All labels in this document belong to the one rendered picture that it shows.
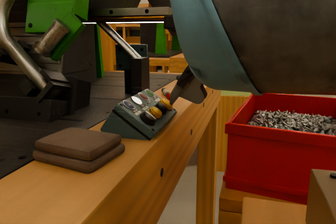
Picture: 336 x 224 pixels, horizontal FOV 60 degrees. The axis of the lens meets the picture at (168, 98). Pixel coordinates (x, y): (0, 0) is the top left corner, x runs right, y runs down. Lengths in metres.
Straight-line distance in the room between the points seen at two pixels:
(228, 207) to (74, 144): 0.28
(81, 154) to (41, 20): 0.40
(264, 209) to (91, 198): 0.21
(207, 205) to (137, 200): 1.18
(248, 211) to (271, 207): 0.03
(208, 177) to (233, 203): 1.00
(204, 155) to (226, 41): 1.31
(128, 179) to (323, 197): 0.21
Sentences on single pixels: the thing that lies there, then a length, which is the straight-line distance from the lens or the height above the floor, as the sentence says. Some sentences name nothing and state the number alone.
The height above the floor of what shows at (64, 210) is 0.90.
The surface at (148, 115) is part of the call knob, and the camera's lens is 0.48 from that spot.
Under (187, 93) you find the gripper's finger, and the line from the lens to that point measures 0.54.
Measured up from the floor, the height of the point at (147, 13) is 1.12.
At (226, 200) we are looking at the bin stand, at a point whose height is 0.80.
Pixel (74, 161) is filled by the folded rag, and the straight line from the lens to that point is 0.38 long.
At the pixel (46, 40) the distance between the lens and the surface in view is 0.64.
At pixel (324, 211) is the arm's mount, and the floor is 0.91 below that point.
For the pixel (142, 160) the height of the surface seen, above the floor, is 0.90.
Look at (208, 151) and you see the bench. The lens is 1.45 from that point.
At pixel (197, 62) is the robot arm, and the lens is 0.19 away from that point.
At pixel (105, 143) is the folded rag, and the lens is 0.39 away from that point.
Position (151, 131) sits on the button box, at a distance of 0.47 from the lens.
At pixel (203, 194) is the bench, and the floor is 0.28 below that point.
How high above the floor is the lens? 1.06
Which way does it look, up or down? 12 degrees down
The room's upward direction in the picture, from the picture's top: straight up
